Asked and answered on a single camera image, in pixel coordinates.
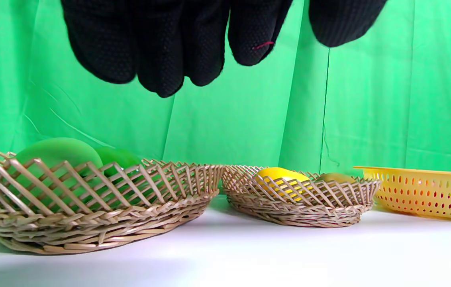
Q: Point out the person's left hand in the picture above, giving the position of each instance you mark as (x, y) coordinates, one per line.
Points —
(157, 40)

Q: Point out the green bell pepper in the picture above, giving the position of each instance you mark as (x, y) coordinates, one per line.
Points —
(120, 157)

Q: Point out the green apple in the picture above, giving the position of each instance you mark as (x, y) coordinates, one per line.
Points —
(58, 151)

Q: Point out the yellow mango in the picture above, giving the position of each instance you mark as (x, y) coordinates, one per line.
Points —
(279, 175)

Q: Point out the oval wicker basket container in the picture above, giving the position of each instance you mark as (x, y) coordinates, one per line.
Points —
(110, 219)

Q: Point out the round wicker basket container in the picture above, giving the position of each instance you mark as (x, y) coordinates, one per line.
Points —
(297, 211)

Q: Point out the yellow-brown potato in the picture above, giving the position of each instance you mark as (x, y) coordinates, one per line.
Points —
(335, 177)

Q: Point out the yellow plastic basket container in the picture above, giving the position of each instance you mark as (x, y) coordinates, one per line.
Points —
(428, 191)

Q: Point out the green backdrop cloth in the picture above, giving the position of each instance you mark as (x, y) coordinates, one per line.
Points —
(229, 119)

